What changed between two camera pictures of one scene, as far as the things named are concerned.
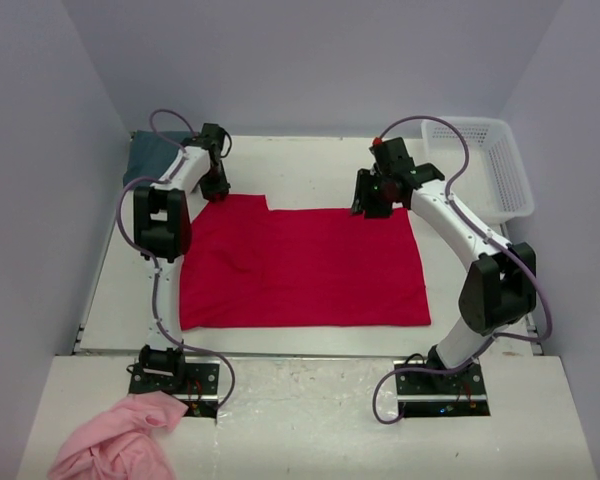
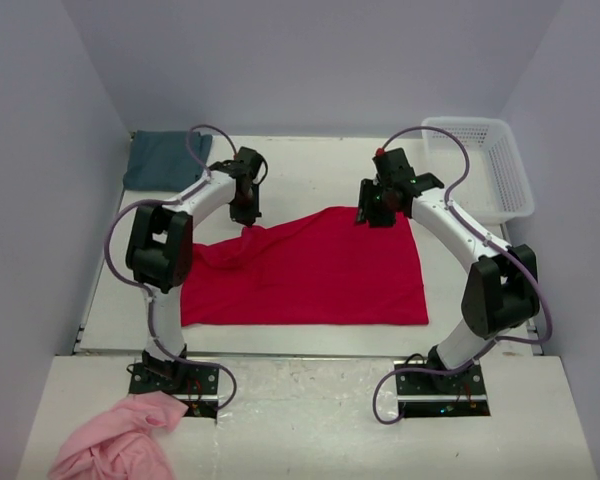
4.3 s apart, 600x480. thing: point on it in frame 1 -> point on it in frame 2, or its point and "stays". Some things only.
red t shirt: (247, 266) stays
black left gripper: (215, 186) -> (245, 212)
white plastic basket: (493, 181) stays
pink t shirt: (122, 442) stays
